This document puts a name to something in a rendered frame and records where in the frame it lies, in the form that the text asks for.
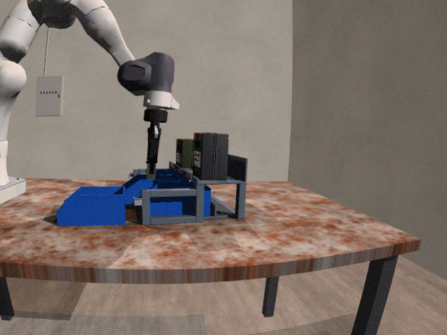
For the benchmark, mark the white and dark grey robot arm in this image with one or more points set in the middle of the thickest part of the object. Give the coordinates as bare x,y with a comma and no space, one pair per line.
152,75

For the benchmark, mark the grey metal shelf frame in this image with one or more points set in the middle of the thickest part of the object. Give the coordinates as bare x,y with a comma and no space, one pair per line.
236,174

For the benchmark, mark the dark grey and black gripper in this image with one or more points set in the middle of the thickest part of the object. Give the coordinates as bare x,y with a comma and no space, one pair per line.
157,117

